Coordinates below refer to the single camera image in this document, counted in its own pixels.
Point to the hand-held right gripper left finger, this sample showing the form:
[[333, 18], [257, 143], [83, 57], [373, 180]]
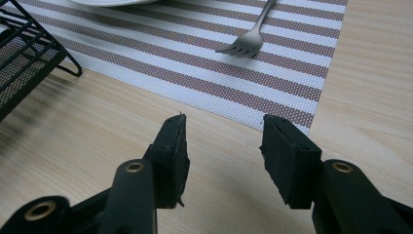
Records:
[[170, 169]]

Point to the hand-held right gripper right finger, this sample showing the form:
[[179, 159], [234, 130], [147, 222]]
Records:
[[289, 162]]

